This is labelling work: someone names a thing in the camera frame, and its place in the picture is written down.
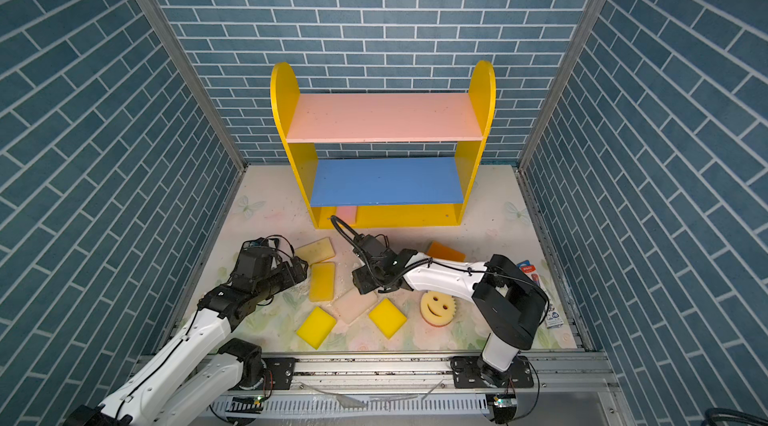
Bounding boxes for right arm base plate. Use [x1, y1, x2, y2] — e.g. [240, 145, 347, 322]
[449, 356, 535, 389]

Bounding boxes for bright yellow sponge left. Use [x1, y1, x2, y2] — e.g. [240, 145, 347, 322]
[296, 307, 337, 350]

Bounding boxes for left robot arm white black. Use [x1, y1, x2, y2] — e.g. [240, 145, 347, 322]
[65, 235, 309, 425]

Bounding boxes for smiley face round sponge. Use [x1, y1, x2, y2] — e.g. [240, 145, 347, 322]
[420, 291, 457, 327]

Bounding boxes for yellow sponge upright rectangle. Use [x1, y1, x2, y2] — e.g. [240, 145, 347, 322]
[308, 262, 336, 303]

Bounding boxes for bright yellow sponge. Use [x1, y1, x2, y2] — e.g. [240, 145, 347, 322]
[368, 299, 407, 339]
[296, 307, 337, 350]

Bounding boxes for bright yellow sponge centre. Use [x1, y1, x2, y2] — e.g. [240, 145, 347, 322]
[368, 299, 407, 339]

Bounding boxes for yellow shelf pink blue boards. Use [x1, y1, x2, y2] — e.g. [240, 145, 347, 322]
[270, 61, 497, 229]

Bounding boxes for pale yellow tan sponge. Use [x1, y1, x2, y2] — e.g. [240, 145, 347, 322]
[295, 237, 335, 265]

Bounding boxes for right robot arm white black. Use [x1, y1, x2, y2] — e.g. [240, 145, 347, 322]
[330, 215, 550, 387]

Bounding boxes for orange sponge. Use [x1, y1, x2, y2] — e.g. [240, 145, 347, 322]
[425, 241, 466, 262]

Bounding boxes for toothpaste box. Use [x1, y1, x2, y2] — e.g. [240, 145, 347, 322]
[517, 260, 565, 329]

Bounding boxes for beige pale pink sponge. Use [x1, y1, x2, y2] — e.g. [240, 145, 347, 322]
[331, 288, 378, 324]

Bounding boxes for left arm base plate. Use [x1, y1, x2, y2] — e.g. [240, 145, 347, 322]
[229, 356, 296, 393]

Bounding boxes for aluminium front rail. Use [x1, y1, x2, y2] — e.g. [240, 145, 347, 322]
[200, 351, 631, 425]

